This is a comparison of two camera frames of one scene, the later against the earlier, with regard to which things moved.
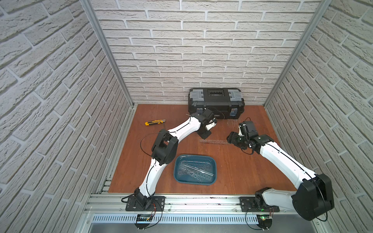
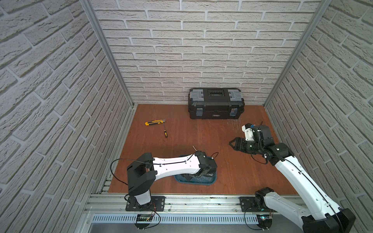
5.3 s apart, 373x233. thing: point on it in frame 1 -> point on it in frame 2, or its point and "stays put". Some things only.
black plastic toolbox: (226, 103) stays put
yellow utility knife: (154, 122) stays put
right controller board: (264, 221) stays put
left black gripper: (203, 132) -> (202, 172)
